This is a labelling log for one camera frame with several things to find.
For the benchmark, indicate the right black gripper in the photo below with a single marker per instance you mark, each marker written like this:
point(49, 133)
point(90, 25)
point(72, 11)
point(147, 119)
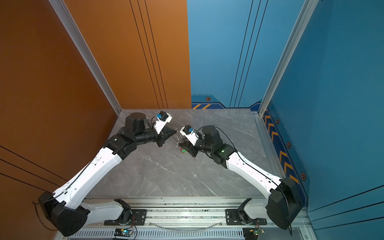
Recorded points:
point(189, 147)

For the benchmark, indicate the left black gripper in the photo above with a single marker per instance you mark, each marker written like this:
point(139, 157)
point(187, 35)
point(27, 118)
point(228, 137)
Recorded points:
point(164, 134)

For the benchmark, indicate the bunch of coloured key tags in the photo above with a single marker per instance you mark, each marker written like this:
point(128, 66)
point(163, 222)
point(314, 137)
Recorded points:
point(182, 150)

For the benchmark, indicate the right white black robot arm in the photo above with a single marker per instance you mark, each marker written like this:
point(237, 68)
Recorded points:
point(283, 199)

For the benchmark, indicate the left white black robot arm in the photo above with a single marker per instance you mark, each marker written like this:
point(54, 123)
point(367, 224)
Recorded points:
point(65, 207)

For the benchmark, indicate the left green circuit board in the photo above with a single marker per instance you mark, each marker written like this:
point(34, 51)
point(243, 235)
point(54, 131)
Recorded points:
point(124, 234)

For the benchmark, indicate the green circuit board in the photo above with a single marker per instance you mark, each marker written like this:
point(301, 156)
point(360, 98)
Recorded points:
point(124, 234)
point(252, 233)

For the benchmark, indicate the right green circuit board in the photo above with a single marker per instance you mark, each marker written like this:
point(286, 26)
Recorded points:
point(252, 233)

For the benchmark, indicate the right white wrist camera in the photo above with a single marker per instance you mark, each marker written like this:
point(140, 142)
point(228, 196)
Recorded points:
point(190, 133)

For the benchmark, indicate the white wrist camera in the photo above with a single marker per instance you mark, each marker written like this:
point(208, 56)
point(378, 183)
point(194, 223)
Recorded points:
point(161, 120)
point(190, 133)

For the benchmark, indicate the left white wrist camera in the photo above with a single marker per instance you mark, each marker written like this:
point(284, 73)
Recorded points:
point(161, 120)

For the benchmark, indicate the aluminium rail frame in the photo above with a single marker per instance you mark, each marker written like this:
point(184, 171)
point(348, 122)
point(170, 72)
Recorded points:
point(194, 218)

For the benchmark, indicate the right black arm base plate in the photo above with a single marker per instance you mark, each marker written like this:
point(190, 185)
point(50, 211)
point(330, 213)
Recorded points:
point(237, 217)

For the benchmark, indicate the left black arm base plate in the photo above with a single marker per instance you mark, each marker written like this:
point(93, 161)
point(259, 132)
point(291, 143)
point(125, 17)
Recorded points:
point(135, 217)

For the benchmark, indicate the left aluminium corner post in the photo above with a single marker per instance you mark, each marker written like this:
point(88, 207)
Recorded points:
point(75, 34)

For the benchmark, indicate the aluminium corner post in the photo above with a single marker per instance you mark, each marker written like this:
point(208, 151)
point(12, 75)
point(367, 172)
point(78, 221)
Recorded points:
point(295, 36)
point(75, 34)

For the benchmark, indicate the right aluminium corner post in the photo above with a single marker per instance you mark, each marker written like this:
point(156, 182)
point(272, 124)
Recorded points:
point(295, 36)

